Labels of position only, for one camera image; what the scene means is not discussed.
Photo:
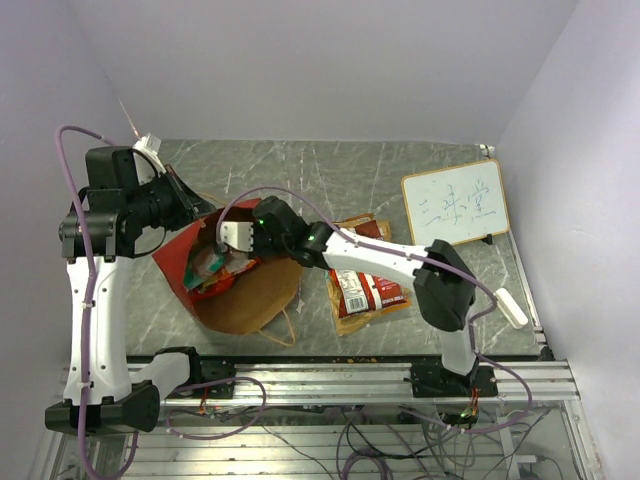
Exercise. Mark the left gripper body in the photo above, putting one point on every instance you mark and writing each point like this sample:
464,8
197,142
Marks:
158,201

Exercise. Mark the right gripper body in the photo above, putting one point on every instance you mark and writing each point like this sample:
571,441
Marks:
263,245

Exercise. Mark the orange red chips bag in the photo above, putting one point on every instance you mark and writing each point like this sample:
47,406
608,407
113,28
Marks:
236,263

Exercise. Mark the red paper bag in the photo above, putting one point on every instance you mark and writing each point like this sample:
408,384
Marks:
256,297

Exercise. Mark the red Doritos bag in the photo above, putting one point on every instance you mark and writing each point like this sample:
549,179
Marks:
365,280

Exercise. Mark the tan gold snack bag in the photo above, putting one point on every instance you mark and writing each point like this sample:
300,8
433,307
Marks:
350,320

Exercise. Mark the orange snack bag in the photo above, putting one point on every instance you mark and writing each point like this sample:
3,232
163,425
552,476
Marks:
393,307

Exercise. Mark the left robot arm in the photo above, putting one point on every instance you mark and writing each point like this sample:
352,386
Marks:
127,192

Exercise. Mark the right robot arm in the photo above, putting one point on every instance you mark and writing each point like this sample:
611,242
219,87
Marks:
441,283

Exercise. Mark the teal white snack bag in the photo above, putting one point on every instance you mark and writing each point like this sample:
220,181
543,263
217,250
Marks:
202,265

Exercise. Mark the colourful red yellow snack bag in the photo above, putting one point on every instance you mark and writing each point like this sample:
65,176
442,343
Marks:
213,286

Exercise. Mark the small whiteboard with stand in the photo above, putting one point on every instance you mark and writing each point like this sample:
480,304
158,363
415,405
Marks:
458,204

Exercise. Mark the white eraser block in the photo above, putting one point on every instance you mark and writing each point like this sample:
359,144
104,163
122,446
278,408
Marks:
510,309

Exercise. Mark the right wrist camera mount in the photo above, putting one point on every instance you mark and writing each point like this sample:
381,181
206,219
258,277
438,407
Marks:
237,235

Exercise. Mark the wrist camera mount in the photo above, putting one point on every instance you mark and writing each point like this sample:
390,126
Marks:
147,150
237,235

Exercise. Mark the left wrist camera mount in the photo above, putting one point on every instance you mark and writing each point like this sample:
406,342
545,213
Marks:
147,150

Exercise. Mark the aluminium frame rail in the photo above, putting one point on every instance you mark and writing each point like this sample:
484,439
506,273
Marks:
352,418

